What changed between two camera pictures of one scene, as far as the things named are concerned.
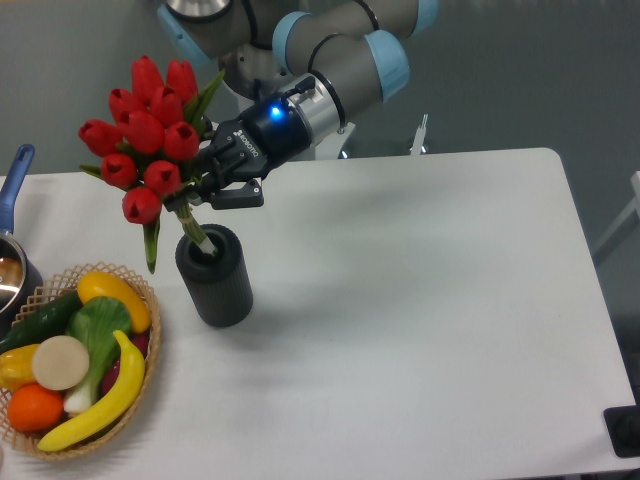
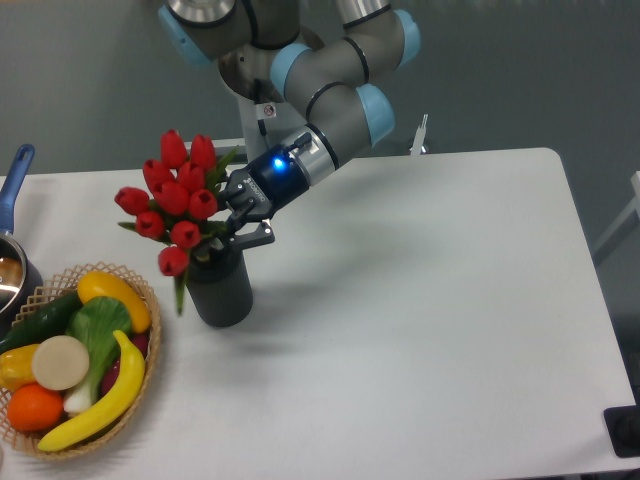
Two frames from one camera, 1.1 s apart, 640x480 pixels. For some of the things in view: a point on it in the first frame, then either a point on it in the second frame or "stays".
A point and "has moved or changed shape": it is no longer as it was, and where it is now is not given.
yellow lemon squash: (98, 284) stays
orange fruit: (34, 408) stays
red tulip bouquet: (152, 132) has moved or changed shape
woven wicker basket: (64, 282) stays
